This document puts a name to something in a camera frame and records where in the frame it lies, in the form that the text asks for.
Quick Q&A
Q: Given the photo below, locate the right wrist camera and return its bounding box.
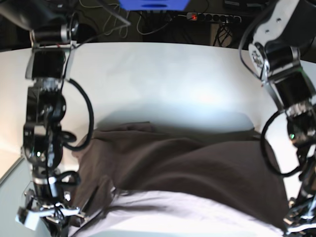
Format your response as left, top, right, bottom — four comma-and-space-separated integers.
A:
15, 207, 40, 231

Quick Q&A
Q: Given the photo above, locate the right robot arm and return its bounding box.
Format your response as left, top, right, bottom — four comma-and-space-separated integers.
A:
0, 0, 83, 237

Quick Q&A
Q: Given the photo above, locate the power strip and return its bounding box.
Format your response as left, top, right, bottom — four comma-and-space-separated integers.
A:
186, 12, 242, 24

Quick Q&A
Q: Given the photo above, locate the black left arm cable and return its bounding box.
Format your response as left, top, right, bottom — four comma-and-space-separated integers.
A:
259, 111, 301, 176

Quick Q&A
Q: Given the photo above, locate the mauve t-shirt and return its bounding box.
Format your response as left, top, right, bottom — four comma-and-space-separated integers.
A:
69, 122, 288, 237

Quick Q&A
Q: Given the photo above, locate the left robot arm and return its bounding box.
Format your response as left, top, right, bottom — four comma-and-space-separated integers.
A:
238, 0, 316, 237

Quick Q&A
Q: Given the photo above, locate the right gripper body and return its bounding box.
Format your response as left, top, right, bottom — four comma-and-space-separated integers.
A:
22, 189, 86, 237

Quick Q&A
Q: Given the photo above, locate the grey looped cable on floor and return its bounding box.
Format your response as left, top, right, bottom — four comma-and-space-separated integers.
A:
79, 0, 171, 38

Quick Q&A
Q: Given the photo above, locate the blue box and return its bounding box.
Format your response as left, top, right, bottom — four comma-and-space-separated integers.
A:
119, 0, 190, 11

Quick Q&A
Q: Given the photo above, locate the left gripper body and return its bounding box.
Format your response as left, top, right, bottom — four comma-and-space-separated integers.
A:
283, 195, 316, 235

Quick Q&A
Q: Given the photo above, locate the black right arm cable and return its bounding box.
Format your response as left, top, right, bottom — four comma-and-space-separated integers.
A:
63, 79, 95, 151

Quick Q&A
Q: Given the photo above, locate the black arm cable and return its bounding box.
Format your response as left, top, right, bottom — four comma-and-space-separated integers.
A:
259, 111, 301, 176
63, 79, 95, 151

